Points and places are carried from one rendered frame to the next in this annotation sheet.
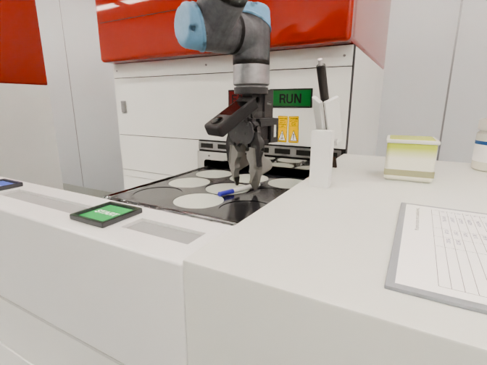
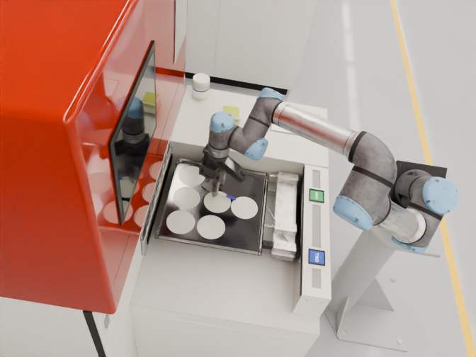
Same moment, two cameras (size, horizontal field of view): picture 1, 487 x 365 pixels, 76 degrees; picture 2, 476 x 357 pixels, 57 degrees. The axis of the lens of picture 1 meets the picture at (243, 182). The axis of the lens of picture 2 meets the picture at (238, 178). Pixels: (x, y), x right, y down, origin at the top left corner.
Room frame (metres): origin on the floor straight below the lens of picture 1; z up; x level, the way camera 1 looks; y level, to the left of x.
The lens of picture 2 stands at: (1.13, 0.91, 2.21)
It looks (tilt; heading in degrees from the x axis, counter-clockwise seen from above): 50 degrees down; 240
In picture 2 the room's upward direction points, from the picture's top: 11 degrees clockwise
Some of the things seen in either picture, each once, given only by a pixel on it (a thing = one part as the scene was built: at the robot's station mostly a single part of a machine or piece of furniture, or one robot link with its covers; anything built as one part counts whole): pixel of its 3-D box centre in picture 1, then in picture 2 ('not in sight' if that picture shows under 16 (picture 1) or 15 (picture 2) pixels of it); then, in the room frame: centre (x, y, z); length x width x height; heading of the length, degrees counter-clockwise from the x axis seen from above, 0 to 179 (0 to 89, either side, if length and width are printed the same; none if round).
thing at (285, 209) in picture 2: not in sight; (284, 215); (0.45, 0.15, 0.87); 0.36 x 0.08 x 0.03; 61
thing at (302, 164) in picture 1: (261, 171); (158, 197); (0.88, -0.05, 0.89); 0.44 x 0.02 x 0.10; 61
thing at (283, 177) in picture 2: not in sight; (287, 178); (0.37, 0.00, 0.89); 0.08 x 0.03 x 0.03; 151
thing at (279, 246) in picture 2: not in sight; (284, 247); (0.53, 0.29, 0.89); 0.08 x 0.03 x 0.03; 151
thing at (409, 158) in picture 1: (409, 157); (230, 117); (0.52, -0.28, 1.00); 0.07 x 0.07 x 0.07; 65
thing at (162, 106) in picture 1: (211, 125); (139, 216); (0.98, 0.10, 1.02); 0.81 x 0.03 x 0.40; 61
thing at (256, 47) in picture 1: (250, 35); (222, 130); (0.68, -0.01, 1.22); 0.09 x 0.08 x 0.11; 128
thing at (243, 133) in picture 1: (253, 116); (214, 162); (0.69, -0.02, 1.06); 0.09 x 0.08 x 0.12; 134
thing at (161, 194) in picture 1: (227, 188); (215, 202); (0.69, 0.04, 0.90); 0.34 x 0.34 x 0.01; 61
